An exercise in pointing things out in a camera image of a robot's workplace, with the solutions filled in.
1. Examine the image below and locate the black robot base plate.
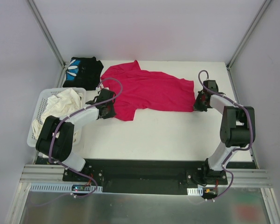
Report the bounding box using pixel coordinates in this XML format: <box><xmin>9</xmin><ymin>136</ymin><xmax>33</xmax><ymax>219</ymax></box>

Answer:
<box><xmin>62</xmin><ymin>158</ymin><xmax>229</xmax><ymax>195</ymax></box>

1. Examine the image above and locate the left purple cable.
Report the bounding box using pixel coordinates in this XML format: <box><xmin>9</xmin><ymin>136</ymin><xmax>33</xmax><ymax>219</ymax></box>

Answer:
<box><xmin>48</xmin><ymin>77</ymin><xmax>124</xmax><ymax>199</ymax></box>

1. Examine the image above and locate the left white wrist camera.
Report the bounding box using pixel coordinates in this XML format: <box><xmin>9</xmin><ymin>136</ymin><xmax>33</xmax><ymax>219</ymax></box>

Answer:
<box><xmin>95</xmin><ymin>85</ymin><xmax>109</xmax><ymax>94</ymax></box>

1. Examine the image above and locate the cream t shirt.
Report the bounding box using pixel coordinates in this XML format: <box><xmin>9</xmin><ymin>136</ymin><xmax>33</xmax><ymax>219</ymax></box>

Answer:
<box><xmin>31</xmin><ymin>88</ymin><xmax>85</xmax><ymax>143</ymax></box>

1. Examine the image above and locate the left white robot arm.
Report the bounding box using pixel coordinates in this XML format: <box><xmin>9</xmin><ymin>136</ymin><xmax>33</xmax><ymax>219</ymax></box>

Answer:
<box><xmin>35</xmin><ymin>88</ymin><xmax>116</xmax><ymax>182</ymax></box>

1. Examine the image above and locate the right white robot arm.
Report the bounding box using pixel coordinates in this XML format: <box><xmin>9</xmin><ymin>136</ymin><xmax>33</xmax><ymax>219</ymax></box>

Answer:
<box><xmin>193</xmin><ymin>80</ymin><xmax>255</xmax><ymax>184</ymax></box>

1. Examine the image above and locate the right white cable duct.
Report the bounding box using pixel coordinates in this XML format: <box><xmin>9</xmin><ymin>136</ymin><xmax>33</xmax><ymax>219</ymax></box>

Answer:
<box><xmin>187</xmin><ymin>188</ymin><xmax>203</xmax><ymax>196</ymax></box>

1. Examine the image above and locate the right aluminium frame post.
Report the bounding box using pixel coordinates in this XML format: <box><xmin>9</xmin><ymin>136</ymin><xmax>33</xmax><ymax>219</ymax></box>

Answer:
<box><xmin>226</xmin><ymin>0</ymin><xmax>273</xmax><ymax>71</ymax></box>

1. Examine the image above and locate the left white cable duct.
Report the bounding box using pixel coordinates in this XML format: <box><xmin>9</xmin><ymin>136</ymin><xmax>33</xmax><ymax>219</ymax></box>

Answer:
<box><xmin>30</xmin><ymin>183</ymin><xmax>103</xmax><ymax>194</ymax></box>

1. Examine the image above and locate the pink t shirt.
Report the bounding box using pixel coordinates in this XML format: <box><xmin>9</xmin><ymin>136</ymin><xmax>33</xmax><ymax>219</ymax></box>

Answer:
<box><xmin>101</xmin><ymin>61</ymin><xmax>195</xmax><ymax>121</ymax></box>

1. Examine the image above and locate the white cable duct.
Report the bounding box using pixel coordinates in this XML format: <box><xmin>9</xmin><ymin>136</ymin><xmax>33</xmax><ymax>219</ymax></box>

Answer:
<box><xmin>187</xmin><ymin>188</ymin><xmax>203</xmax><ymax>196</ymax></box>
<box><xmin>30</xmin><ymin>183</ymin><xmax>103</xmax><ymax>194</ymax></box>

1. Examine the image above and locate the aluminium frame post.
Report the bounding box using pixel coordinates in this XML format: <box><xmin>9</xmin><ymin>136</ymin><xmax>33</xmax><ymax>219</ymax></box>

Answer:
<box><xmin>226</xmin><ymin>0</ymin><xmax>273</xmax><ymax>71</ymax></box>
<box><xmin>26</xmin><ymin>0</ymin><xmax>65</xmax><ymax>68</ymax></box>

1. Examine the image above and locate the left aluminium frame post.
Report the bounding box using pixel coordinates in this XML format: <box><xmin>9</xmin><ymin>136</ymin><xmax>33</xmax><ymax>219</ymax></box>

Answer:
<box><xmin>26</xmin><ymin>0</ymin><xmax>65</xmax><ymax>68</ymax></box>

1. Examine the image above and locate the black folded t shirt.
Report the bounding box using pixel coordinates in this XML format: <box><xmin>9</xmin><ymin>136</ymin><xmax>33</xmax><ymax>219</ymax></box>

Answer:
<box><xmin>63</xmin><ymin>57</ymin><xmax>104</xmax><ymax>91</ymax></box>

